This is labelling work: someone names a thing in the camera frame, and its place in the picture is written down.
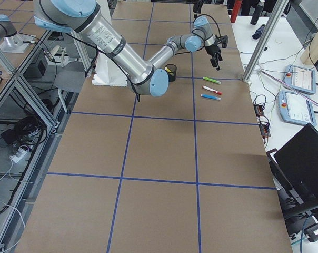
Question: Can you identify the upper teach pendant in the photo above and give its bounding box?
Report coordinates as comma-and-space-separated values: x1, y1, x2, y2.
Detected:
284, 65, 316, 95

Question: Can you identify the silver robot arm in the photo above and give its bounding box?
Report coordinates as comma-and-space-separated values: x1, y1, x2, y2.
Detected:
33, 1, 228, 97

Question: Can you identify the white power strip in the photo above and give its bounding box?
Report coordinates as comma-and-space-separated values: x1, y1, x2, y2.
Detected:
9, 147, 28, 163

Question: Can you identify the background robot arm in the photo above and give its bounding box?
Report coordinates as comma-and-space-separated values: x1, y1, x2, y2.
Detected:
0, 14, 17, 40

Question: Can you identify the blue highlighter pen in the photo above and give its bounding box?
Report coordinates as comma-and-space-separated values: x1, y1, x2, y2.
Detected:
201, 94, 221, 101

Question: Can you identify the green highlighter pen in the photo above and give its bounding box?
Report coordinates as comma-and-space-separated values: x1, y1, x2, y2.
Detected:
203, 76, 222, 84

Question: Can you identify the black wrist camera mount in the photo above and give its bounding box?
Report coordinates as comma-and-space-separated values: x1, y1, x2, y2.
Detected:
217, 35, 228, 48

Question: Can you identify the red bottle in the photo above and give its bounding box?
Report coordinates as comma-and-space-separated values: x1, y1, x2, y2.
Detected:
230, 0, 242, 23

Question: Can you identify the red capped white marker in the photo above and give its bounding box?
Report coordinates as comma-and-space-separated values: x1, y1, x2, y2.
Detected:
202, 85, 222, 95

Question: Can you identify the black cable bundle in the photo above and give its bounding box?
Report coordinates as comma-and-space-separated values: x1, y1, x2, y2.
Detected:
0, 115, 48, 148

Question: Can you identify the folded dark umbrella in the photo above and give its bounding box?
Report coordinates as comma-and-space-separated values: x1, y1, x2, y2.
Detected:
252, 24, 265, 40

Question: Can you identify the teach pendant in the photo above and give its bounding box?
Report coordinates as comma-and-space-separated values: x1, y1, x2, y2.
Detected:
284, 65, 316, 95
278, 90, 317, 127

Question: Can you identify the orange black connector box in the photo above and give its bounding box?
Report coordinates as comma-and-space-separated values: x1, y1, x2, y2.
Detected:
253, 103, 265, 117

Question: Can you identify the black mesh pen holder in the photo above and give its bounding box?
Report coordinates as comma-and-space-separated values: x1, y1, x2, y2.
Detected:
164, 64, 177, 82

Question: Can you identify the black bottle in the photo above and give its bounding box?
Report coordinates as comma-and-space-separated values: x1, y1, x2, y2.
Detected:
250, 0, 265, 25

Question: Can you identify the black laptop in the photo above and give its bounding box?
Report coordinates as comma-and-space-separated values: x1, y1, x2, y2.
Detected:
274, 123, 318, 197

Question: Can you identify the lower teach pendant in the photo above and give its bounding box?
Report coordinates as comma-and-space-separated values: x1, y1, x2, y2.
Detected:
278, 90, 317, 127

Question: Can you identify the aluminium frame post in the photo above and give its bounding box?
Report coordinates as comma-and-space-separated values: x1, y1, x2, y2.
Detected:
242, 0, 289, 83

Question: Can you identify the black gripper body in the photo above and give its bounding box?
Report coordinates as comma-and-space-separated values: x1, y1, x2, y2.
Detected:
205, 44, 223, 61

